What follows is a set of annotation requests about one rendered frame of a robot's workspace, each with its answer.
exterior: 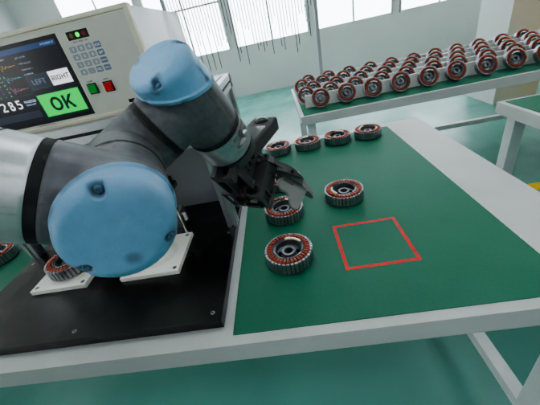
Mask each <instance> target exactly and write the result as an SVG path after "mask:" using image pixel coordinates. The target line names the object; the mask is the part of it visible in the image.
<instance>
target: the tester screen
mask: <svg viewBox="0 0 540 405"><path fill-rule="evenodd" d="M65 67H67V69H68V71H69V72H70V70H69V68H68V66H67V64H66V62H65V60H64V58H63V56H62V55H61V53H60V51H59V48H58V47H57V45H56V43H55V40H54V39H47V40H43V41H40V42H37V43H31V44H27V45H24V46H21V47H15V48H11V49H7V50H4V51H0V104H1V103H5V102H9V101H12V100H19V99H20V100H21V101H22V103H23V105H24V106H25V108H26V109H25V110H22V111H17V112H11V113H7V114H4V113H3V112H2V110H1V109H0V118H4V117H11V116H14V115H18V114H22V113H29V112H33V111H37V110H40V112H41V113H42V114H43V117H38V118H35V119H30V120H27V121H20V122H16V123H12V124H8V125H1V126H0V127H1V128H5V129H9V128H14V127H17V126H21V125H28V124H32V123H36V122H40V121H47V120H50V119H55V118H59V117H65V116H70V115H73V114H77V113H84V112H88V111H91V110H90V108H89V107H88V109H84V110H80V111H76V112H70V113H65V114H62V115H58V116H53V117H48V115H47V114H46V112H45V111H44V109H43V107H42V105H41V104H40V103H39V100H38V99H37V97H36V96H39V95H42V94H47V93H50V92H57V91H61V90H64V89H69V88H74V87H77V88H78V89H79V87H78V85H77V83H76V82H75V80H74V78H73V76H72V74H71V72H70V74H71V76H72V79H73V80H74V81H72V82H69V83H66V84H59V85H55V86H51V87H48V88H41V89H37V90H34V91H33V90H32V88H31V86H30V85H29V83H28V82H27V79H26V78H25V76H31V75H34V74H39V73H42V72H49V71H52V70H55V69H59V68H65ZM79 91H80V89H79ZM80 93H81V92H80ZM81 95H82V93H81ZM82 96H83V95H82ZM83 98H84V97H83ZM84 101H85V100H84ZM85 103H86V101H85ZM86 104H87V103H86ZM87 106H88V105H87Z"/></svg>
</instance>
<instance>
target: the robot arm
mask: <svg viewBox="0 0 540 405"><path fill-rule="evenodd" d="M129 83H130V86H131V88H132V90H134V91H135V93H136V96H137V97H136V98H135V99H134V100H133V103H132V104H130V105H129V106H128V107H127V108H126V109H125V110H124V111H123V112H122V113H121V114H120V115H119V116H118V117H117V118H116V119H114V120H113V121H112V122H111V123H110V124H109V125H108V126H107V127H106V128H105V129H103V130H102V131H101V132H100V133H99V134H98V135H97V136H96V137H94V138H93V139H92V140H91V141H90V142H89V143H88V144H87V145H81V144H77V143H73V142H69V141H62V140H57V139H53V138H49V137H45V136H40V135H36V134H32V133H24V132H21V131H17V130H13V129H5V128H1V127H0V243H20V244H28V243H30V244H44V245H51V246H53V248H54V249H55V251H56V252H57V254H58V255H59V257H60V258H61V259H62V260H63V261H64V262H65V263H67V264H68V265H69V266H71V267H73V268H78V269H79V270H81V271H84V272H87V273H89V274H90V275H92V276H98V277H121V276H129V275H132V274H135V273H138V272H140V271H143V270H145V269H147V268H148V267H150V266H152V265H153V264H155V263H156V262H158V261H159V260H160V259H161V258H162V257H163V256H164V255H165V254H166V253H167V251H168V250H169V248H170V246H171V245H172V243H173V241H174V238H175V236H176V235H177V232H178V231H177V227H178V218H177V213H176V208H177V199H176V195H175V192H174V188H173V187H172V185H171V184H170V182H169V179H168V177H167V174H166V168H167V167H168V166H169V165H171V164H172V163H173V162H174V161H175V160H176V159H177V158H178V157H179V156H180V155H181V154H182V153H183V152H184V151H185V149H186V148H188V147H189V146H190V145H191V146H192V147H193V148H194V149H195V150H196V151H197V152H198V153H199V154H200V155H201V156H202V157H203V158H204V159H205V160H206V161H208V162H209V163H210V164H212V165H213V166H214V168H213V170H212V173H211V179H212V180H213V181H214V182H216V183H217V184H218V185H219V186H221V187H222V188H223V190H222V194H221V195H222V196H223V197H225V198H226V199H227V200H228V201H230V202H231V203H232V204H233V205H235V206H236V207H237V206H238V204H240V205H241V206H246V207H252V208H261V209H263V208H269V210H271V209H272V204H273V200H274V197H275V193H276V189H275V188H274V187H273V186H274V182H275V176H276V175H277V176H278V177H279V179H278V180H277V186H278V188H279V190H281V191H283V192H284V193H286V194H287V196H288V204H289V206H290V207H291V208H292V209H293V210H296V209H298V208H299V206H300V204H301V202H302V200H303V198H304V196H305V195H306V196H308V197H310V198H313V192H312V190H311V189H310V187H309V185H308V183H307V182H306V181H305V180H304V178H303V176H302V175H300V174H299V173H298V172H297V171H296V170H295V169H294V168H293V167H291V166H290V165H288V164H286V163H283V162H280V161H279V160H277V159H276V158H274V157H273V156H271V155H269V154H267V153H262V149H263V148H264V147H265V146H266V145H267V143H268V142H269V141H270V139H271V138H272V137H273V135H274V134H275V133H276V131H277V130H278V129H279V126H278V122H277V118H276V117H259V118H254V119H253V120H252V121H251V122H250V123H249V124H248V125H247V126H246V125H245V124H244V122H243V121H242V119H241V118H240V116H239V114H238V113H237V112H236V110H235V109H234V107H233V106H232V104H231V102H230V101H229V100H228V99H227V97H226V96H225V94H224V93H223V91H222V89H221V88H220V86H218V84H217V83H216V81H215V79H214V76H213V74H212V73H211V71H210V70H209V69H208V68H206V67H205V65H204V64H203V62H202V61H201V60H200V59H199V57H198V56H197V55H196V54H195V53H194V51H193V50H192V49H191V48H190V46H189V45H188V44H187V43H184V42H182V41H180V40H176V39H168V40H164V41H161V42H159V43H156V44H154V45H153V46H152V47H150V48H148V49H147V50H146V51H144V52H143V53H142V54H141V55H140V56H139V58H138V62H137V63H136V64H135V65H133V67H132V69H131V71H130V74H129ZM276 173H277V174H276ZM228 196H231V197H232V198H233V199H234V201H232V200H231V199H230V198H229V197H228Z"/></svg>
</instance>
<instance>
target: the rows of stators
mask: <svg viewBox="0 0 540 405"><path fill-rule="evenodd" d="M381 135H382V126H381V125H377V124H364V125H359V126H357V127H356V128H355V129H354V137H355V138H357V139H359V140H370V139H371V140H372V139H375V138H377V137H380V136H381ZM350 140H351V136H350V131H348V130H345V129H335V130H332V131H329V132H328V133H326V134H325V135H324V141H325V143H326V144H327V145H334V146H335V145H343V144H346V143H347V142H349V141H350ZM294 144H295V149H296V150H299V151H304V152H305V151H307V150H308V151H311V150H313V149H317V148H318V147H319V146H320V145H321V139H320V137H319V136H316V135H306V136H302V137H298V138H297V139H296V140H295V141H294ZM265 150H266V153H267V154H269V155H271V156H273V157H279V156H281V155H282V156H283V155H285V154H287V153H289V152H290V151H291V144H290V142H289V141H284V140H283V141H282V140H281V141H276V142H271V143H269V144H268V145H266V147H265Z"/></svg>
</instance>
